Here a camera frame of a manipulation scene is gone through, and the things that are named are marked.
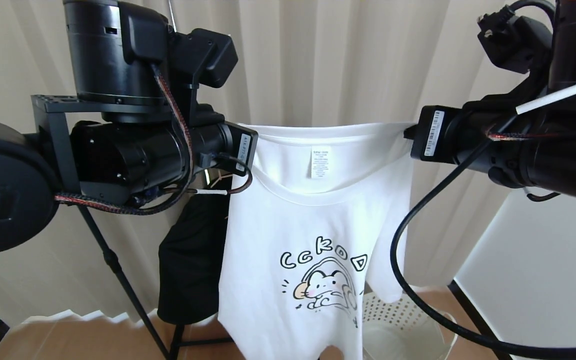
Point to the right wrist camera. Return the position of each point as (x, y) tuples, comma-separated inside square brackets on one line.
[(513, 40)]

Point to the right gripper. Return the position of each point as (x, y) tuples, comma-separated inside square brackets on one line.
[(458, 135)]

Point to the white laundry basket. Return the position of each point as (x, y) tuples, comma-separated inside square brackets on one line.
[(398, 320)]

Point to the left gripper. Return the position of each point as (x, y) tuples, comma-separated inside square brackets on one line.
[(223, 147)]

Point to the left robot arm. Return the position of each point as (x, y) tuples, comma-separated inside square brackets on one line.
[(8, 190)]

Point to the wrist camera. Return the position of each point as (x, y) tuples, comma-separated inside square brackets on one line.
[(513, 40), (203, 55)]

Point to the white garment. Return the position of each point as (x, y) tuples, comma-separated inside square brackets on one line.
[(318, 225)]

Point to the black clothes rack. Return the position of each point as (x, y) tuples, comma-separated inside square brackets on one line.
[(118, 270)]

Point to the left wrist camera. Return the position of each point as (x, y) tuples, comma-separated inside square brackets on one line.
[(203, 55)]

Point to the black garment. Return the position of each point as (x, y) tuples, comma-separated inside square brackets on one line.
[(193, 260)]

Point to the beige curtain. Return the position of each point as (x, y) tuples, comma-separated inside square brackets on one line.
[(343, 60)]

